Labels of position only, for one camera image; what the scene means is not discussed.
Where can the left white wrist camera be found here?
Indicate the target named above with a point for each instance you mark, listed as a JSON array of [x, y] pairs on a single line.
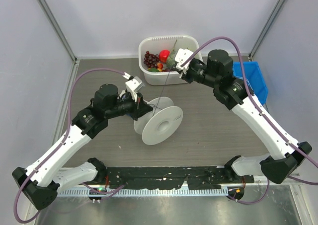
[[133, 85]]

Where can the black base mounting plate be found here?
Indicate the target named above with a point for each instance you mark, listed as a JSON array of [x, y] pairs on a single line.
[[168, 178]]

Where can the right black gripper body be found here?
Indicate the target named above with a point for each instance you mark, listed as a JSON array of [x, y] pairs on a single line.
[[196, 72]]

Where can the orange peach fruit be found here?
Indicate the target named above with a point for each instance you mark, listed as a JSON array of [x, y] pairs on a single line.
[[159, 66]]

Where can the white slotted cable duct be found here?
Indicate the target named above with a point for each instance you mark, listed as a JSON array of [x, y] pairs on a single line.
[[182, 192]]

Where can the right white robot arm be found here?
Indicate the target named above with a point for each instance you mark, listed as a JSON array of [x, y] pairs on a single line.
[[285, 153]]

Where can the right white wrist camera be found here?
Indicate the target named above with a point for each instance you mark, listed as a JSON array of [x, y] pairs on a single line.
[[182, 59]]

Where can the white perforated filament spool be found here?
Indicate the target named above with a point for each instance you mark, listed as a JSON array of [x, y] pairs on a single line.
[[159, 124]]

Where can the blue plastic storage bin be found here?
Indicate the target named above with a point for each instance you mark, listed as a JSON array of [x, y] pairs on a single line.
[[256, 80]]

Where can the red pomegranate fruit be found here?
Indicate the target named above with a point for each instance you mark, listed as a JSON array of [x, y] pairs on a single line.
[[163, 55]]

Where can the dark red grape bunch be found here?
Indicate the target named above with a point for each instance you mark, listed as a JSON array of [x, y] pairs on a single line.
[[169, 70]]

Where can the green melon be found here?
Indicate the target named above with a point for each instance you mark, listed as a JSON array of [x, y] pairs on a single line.
[[171, 63]]

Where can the white plastic fruit basket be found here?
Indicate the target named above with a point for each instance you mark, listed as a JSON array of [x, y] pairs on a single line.
[[155, 45]]

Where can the green lime fruit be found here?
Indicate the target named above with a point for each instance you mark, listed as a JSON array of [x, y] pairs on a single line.
[[153, 70]]

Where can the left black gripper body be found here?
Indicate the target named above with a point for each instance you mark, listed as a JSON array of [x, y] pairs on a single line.
[[134, 107]]

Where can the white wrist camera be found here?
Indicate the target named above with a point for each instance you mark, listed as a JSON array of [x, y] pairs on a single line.
[[182, 59], [133, 85]]

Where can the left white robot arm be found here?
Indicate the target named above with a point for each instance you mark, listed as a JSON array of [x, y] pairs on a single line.
[[42, 181]]

